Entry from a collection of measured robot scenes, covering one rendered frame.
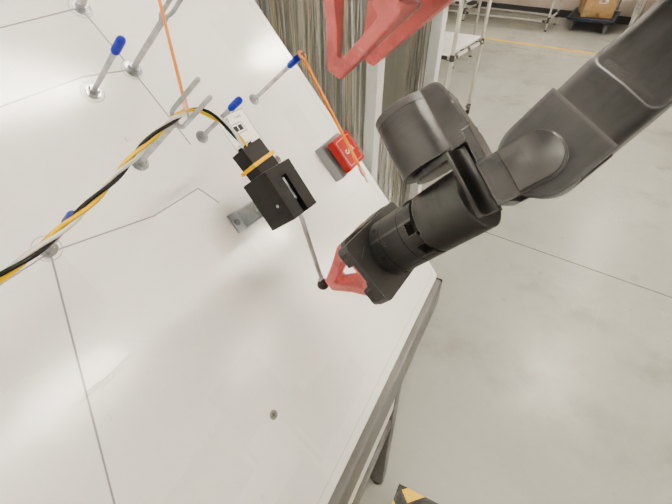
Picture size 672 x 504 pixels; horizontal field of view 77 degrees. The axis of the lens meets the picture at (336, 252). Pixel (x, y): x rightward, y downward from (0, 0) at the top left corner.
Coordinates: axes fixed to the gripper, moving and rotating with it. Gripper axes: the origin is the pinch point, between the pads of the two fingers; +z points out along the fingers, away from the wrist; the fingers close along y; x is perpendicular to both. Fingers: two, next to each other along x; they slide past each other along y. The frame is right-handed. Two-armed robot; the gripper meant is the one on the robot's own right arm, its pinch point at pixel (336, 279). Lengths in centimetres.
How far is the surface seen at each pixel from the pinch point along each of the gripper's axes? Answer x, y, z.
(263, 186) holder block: -12.7, 2.3, -2.9
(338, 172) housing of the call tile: -10.0, -17.5, 4.0
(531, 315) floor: 85, -127, 56
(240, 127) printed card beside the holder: -21.7, -7.0, 3.6
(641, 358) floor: 117, -126, 28
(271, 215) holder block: -10.0, 2.3, -1.0
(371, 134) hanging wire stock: -14, -57, 20
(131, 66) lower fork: -31.4, 2.1, 1.4
